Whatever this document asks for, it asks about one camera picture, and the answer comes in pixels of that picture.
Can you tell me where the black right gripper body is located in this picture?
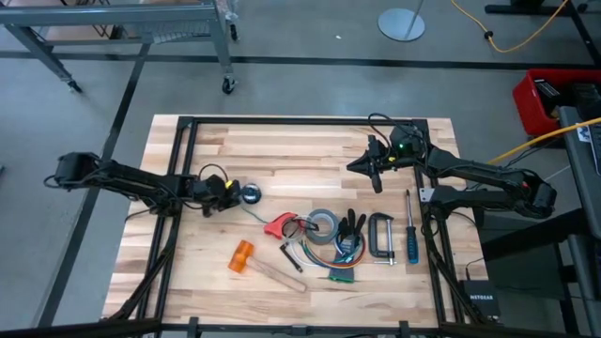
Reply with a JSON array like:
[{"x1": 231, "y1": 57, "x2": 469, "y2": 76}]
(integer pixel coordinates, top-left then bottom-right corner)
[{"x1": 365, "y1": 134, "x2": 396, "y2": 195}]

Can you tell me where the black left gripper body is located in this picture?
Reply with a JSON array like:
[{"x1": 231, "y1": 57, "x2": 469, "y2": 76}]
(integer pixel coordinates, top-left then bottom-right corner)
[{"x1": 190, "y1": 174, "x2": 242, "y2": 218}]

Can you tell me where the black round spool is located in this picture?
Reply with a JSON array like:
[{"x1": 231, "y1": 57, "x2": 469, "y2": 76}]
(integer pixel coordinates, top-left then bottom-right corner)
[{"x1": 239, "y1": 182, "x2": 263, "y2": 206}]

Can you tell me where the black spring clamp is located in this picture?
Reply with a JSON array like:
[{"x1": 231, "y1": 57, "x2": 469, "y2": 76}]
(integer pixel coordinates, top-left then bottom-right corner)
[{"x1": 335, "y1": 207, "x2": 368, "y2": 246}]

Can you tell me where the orange head wooden mallet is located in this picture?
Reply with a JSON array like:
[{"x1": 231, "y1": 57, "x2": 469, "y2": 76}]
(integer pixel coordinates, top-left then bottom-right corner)
[{"x1": 227, "y1": 239, "x2": 309, "y2": 294}]

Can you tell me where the white tape roll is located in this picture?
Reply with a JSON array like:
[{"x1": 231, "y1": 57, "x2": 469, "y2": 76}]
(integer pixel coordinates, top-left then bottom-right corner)
[{"x1": 281, "y1": 215, "x2": 310, "y2": 243}]

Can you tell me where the black C-clamp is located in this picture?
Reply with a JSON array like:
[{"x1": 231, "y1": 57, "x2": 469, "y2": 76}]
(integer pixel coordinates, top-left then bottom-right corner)
[{"x1": 367, "y1": 211, "x2": 398, "y2": 267}]

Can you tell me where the round grey stand base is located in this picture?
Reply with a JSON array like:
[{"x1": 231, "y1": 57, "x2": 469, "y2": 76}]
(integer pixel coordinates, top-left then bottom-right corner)
[{"x1": 377, "y1": 0, "x2": 426, "y2": 42}]

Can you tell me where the red plastic bin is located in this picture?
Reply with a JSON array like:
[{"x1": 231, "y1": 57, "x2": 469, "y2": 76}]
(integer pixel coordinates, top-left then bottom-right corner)
[{"x1": 511, "y1": 67, "x2": 601, "y2": 138}]

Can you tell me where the grey metal wheeled cart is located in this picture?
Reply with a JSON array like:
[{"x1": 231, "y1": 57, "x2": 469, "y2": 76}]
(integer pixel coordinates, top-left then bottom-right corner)
[{"x1": 0, "y1": 0, "x2": 239, "y2": 96}]

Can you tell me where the grey desk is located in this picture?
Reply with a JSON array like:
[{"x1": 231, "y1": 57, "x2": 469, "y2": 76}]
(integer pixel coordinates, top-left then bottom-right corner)
[{"x1": 557, "y1": 105, "x2": 601, "y2": 338}]

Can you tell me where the grey duct tape roll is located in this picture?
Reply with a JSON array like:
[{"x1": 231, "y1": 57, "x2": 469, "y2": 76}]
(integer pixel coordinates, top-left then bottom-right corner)
[{"x1": 303, "y1": 207, "x2": 341, "y2": 247}]

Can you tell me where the blue black handle screwdriver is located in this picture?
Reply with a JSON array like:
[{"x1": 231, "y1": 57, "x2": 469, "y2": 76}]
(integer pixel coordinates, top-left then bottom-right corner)
[{"x1": 404, "y1": 188, "x2": 421, "y2": 266}]

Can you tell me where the multicoloured jumper wire bundle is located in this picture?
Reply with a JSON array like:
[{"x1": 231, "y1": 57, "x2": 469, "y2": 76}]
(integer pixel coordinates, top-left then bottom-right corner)
[{"x1": 297, "y1": 234, "x2": 368, "y2": 271}]

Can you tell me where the black aluminium rig frame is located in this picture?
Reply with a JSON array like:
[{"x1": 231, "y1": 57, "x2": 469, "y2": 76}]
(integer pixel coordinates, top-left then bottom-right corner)
[{"x1": 0, "y1": 115, "x2": 601, "y2": 338}]

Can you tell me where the yellow extension cable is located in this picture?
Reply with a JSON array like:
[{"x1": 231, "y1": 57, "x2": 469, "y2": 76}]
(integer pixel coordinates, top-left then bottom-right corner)
[{"x1": 449, "y1": 0, "x2": 570, "y2": 54}]

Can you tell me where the black Netgear network switch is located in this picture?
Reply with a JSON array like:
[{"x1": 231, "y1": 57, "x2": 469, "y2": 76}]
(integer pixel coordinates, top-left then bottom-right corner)
[{"x1": 458, "y1": 278, "x2": 501, "y2": 321}]

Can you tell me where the white floor cable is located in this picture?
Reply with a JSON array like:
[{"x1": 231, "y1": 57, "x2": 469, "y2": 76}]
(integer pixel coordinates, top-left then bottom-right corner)
[{"x1": 544, "y1": 163, "x2": 572, "y2": 182}]

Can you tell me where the yellow hanging cable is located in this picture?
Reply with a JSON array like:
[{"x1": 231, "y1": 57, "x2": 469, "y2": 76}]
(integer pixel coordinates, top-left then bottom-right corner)
[{"x1": 487, "y1": 115, "x2": 601, "y2": 165}]

